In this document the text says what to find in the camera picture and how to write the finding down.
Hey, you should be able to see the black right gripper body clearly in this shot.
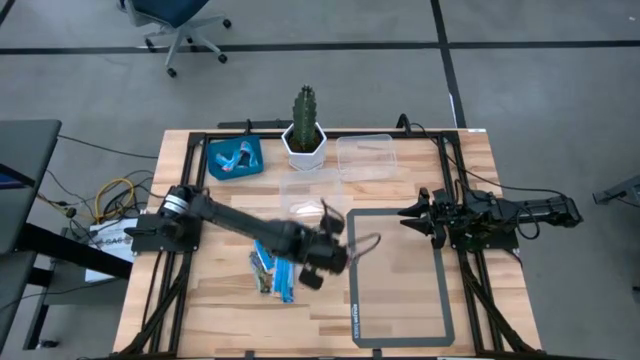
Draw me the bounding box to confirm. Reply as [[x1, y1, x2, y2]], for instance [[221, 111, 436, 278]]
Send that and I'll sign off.
[[424, 187, 464, 250]]

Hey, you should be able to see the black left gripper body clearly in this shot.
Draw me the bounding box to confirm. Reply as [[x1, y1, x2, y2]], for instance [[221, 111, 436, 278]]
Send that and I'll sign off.
[[288, 221, 351, 276]]

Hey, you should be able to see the blue granola bar wrapper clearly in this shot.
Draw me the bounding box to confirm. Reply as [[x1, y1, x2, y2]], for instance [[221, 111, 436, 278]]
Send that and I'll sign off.
[[237, 140, 262, 169], [214, 148, 247, 173], [272, 256, 297, 305], [252, 239, 276, 272]]

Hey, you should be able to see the green granola bar wrapper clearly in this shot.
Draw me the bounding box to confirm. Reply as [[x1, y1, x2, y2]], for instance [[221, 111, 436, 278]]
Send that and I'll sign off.
[[248, 251, 275, 295]]

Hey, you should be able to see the clear mat with grey border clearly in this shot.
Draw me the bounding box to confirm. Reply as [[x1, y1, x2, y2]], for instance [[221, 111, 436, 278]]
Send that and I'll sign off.
[[345, 207, 457, 350]]

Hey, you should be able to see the clear plastic bin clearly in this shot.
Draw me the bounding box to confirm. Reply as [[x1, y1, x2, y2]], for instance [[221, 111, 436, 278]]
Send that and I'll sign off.
[[278, 168, 347, 224], [335, 133, 399, 183]]

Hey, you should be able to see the white hexagonal planter pot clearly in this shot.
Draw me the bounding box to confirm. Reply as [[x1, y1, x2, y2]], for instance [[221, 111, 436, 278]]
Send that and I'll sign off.
[[280, 121, 329, 173]]

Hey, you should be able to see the teal plastic bin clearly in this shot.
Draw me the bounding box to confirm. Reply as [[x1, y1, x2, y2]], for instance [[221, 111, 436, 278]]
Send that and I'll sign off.
[[205, 134, 266, 182]]

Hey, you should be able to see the green cactus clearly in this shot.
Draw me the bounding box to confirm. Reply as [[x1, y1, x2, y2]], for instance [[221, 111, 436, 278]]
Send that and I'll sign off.
[[290, 84, 321, 153]]

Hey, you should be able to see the grey stand foot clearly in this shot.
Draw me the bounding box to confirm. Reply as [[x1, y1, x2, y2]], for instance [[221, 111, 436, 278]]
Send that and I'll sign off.
[[591, 173, 640, 208]]

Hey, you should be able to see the white paper box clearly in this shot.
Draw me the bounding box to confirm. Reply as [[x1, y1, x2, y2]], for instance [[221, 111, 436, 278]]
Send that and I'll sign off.
[[83, 216, 139, 284]]

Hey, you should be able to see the black desk leg beam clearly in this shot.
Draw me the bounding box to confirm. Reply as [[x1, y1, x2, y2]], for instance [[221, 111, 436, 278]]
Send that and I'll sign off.
[[17, 221, 134, 351]]

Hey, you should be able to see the blue office chair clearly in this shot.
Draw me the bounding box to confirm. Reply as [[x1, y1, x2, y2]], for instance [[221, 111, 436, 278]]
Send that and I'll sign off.
[[118, 0, 234, 79]]

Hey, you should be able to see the grey desk top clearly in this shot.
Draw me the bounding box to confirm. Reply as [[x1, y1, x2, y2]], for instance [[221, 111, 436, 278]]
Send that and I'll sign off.
[[0, 118, 64, 257]]

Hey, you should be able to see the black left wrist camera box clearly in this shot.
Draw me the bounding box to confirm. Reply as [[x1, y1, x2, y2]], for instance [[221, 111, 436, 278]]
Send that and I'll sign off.
[[319, 198, 348, 235]]

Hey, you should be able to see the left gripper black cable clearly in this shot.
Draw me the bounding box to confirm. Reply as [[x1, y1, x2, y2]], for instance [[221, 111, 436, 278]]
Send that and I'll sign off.
[[344, 231, 383, 262]]

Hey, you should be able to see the black aluminium table frame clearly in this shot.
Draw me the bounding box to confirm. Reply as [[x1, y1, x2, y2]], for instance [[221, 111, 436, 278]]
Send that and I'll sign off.
[[117, 118, 544, 360]]

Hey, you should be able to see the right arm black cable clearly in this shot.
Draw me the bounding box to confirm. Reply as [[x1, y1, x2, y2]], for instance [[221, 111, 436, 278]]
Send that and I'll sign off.
[[396, 113, 569, 199]]

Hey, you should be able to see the yellow floor cable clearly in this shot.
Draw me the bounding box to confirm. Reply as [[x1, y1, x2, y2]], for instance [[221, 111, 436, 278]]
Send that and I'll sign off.
[[93, 176, 138, 224]]

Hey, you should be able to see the black floor cable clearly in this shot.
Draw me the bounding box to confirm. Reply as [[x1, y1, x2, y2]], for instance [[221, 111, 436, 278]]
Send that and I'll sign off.
[[37, 133, 162, 237]]

